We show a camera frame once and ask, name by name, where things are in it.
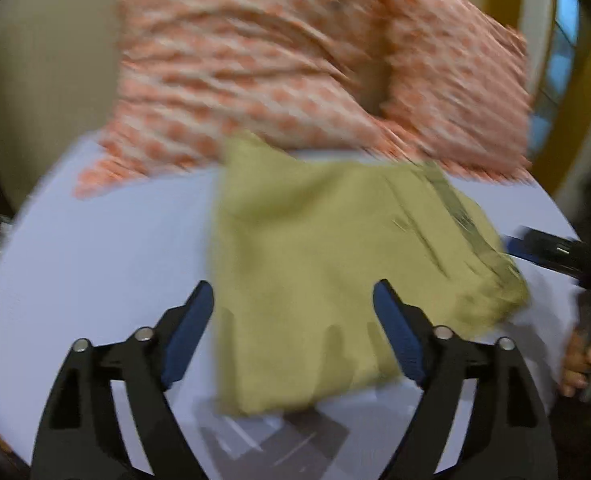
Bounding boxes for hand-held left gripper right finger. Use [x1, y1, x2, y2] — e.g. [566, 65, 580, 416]
[373, 279, 559, 480]

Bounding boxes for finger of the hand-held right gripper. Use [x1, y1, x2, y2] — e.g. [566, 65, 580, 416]
[504, 227, 583, 281]

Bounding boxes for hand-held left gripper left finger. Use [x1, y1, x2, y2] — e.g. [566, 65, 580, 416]
[31, 280, 214, 480]

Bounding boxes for olive green pants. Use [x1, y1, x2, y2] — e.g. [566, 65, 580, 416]
[214, 132, 531, 417]

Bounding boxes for person's right hand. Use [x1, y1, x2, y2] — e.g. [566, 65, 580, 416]
[559, 331, 591, 398]

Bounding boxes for orange white patterned cloth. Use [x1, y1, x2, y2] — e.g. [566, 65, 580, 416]
[74, 0, 533, 199]

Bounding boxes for window with yellow frame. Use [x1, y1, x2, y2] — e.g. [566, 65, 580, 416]
[485, 0, 591, 196]

